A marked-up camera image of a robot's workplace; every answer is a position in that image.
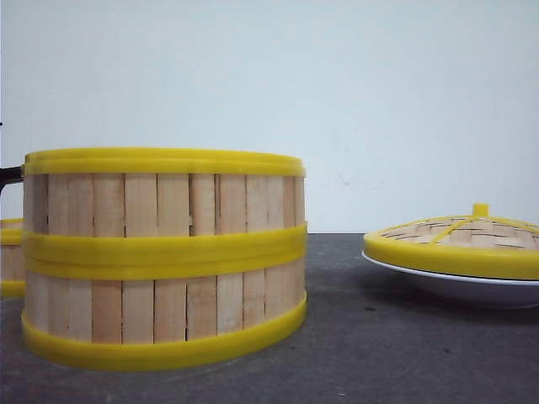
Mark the bamboo steamer lid yellow rim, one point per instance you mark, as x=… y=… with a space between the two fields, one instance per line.
x=477 y=245

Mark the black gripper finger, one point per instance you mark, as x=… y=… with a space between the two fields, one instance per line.
x=10 y=175

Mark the white plate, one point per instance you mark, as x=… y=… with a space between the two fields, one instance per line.
x=473 y=291

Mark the bamboo steamer basket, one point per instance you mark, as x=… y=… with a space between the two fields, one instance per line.
x=12 y=263
x=136 y=213
x=154 y=332

